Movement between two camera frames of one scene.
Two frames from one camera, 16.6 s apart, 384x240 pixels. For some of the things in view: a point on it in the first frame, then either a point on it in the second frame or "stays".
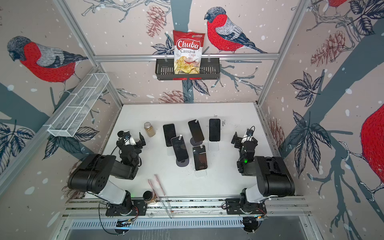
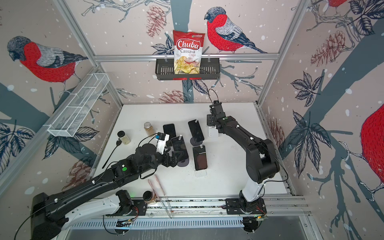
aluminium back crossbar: x=216 y=57 stays
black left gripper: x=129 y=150 → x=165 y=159
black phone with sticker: x=196 y=130 stays
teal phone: x=200 y=161 stays
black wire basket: x=164 y=70 stays
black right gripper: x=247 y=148 → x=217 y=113
